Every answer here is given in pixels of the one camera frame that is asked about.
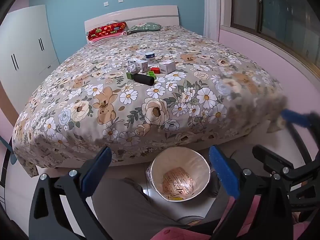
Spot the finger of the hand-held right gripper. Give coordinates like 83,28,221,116
280,109,320,130
252,145,295,178

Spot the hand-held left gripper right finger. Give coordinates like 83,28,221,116
209,145,293,240

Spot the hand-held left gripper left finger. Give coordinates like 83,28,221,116
29,146,112,240

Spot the white trash bin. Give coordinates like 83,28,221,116
146,146,211,202

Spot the silver wrapper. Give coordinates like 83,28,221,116
126,64,141,75

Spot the large white box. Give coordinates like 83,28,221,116
159,60,176,74

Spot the orange printed wrapper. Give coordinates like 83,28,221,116
162,166,194,195

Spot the person's grey trouser leg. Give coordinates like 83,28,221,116
92,177,225,240

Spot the floral blanket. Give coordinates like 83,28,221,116
12,25,288,178

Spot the person's pink garment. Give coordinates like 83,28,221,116
149,197,320,240

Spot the black cylinder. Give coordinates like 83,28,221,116
134,74,155,87

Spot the window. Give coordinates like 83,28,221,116
230,0,320,74

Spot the white curtain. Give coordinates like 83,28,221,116
204,0,224,43

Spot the red patterned pillow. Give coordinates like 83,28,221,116
87,22,127,42

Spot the white wardrobe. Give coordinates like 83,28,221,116
0,4,60,92

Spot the green floral pillow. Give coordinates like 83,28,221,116
127,22,162,33

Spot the white bed headboard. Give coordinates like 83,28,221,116
84,5,180,44

